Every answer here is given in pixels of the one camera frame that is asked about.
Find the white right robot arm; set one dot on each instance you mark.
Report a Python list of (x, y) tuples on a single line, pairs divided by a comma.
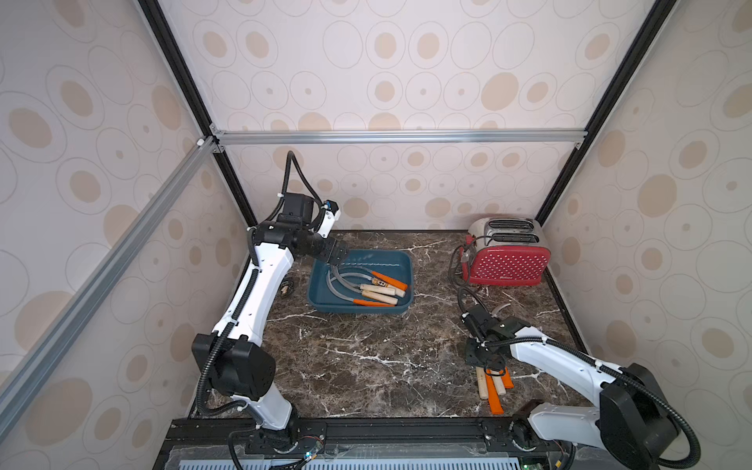
[(628, 415)]

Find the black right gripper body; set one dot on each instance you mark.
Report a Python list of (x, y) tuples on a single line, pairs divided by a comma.
[(485, 355)]

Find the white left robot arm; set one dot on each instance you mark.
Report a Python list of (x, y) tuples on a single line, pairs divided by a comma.
[(235, 371)]

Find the red polka dot toaster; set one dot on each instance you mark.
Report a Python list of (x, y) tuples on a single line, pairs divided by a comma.
[(504, 251)]

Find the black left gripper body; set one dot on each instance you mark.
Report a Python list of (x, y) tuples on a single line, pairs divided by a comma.
[(328, 252)]

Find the horizontal aluminium frame bar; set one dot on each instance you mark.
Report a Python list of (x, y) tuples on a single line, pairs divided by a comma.
[(417, 136)]

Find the diagonal aluminium frame bar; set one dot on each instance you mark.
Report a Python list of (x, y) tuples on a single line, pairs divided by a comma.
[(39, 364)]

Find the wooden handled labelled sickle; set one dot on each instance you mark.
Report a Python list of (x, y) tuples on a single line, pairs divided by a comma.
[(397, 291)]

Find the teal plastic storage box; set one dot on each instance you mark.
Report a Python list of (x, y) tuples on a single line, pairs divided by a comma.
[(392, 263)]

